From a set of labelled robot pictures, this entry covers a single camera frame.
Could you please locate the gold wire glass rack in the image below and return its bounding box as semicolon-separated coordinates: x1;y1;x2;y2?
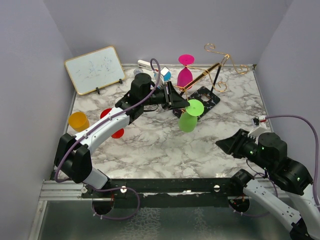
176;43;249;100

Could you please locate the pink wine glass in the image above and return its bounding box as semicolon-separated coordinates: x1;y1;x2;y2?
177;54;195;92

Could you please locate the red wine glass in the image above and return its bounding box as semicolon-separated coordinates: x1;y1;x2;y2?
100;108;125;139

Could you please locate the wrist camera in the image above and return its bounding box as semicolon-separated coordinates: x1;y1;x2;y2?
159;66;172;86
248;115;271;139

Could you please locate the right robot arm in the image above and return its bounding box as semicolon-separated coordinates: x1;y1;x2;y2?
216;129;320;240

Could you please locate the small whiteboard with stand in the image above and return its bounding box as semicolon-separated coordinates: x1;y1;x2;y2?
64;46;126;96

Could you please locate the white eraser block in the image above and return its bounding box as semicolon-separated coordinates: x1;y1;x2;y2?
137;59;152;71

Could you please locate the green wine glass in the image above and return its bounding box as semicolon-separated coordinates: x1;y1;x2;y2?
178;99;205;133

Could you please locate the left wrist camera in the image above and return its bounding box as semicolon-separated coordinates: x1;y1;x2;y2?
159;66;172;86

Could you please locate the black marble rack base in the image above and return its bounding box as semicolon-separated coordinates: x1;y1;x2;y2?
188;86;221;121

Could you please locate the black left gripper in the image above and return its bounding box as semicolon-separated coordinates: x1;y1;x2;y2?
142;81;191;111

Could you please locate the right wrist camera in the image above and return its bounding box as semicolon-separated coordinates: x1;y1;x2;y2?
248;115;271;139

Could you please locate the yellow wine glass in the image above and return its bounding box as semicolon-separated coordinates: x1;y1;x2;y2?
68;112;90;133

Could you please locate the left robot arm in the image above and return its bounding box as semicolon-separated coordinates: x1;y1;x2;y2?
54;73;190;198

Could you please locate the blue wine glass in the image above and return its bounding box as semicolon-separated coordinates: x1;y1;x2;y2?
153;69;171;82

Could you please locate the small clear plastic jar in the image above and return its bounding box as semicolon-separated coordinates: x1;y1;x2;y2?
133;68;143;76

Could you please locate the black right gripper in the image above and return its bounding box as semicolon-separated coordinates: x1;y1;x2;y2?
215;127;273;171

